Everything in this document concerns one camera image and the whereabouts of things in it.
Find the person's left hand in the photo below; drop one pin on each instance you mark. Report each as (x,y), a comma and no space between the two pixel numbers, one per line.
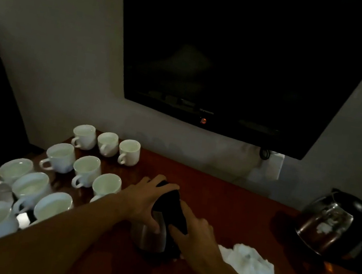
(143,201)

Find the person's right hand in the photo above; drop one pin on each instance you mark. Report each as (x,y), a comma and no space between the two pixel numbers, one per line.
(201,247)

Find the steel kettle with black lid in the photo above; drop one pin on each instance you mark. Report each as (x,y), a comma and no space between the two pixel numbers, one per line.
(151,236)

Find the black wall television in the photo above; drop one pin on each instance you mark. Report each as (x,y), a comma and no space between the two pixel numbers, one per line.
(249,50)

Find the black and steel kettle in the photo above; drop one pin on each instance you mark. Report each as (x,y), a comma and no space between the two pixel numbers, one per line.
(324,226)

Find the dark red wooden table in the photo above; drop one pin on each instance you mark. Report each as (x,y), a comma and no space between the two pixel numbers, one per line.
(240,213)

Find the person's left forearm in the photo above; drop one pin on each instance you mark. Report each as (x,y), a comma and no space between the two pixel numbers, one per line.
(48,240)

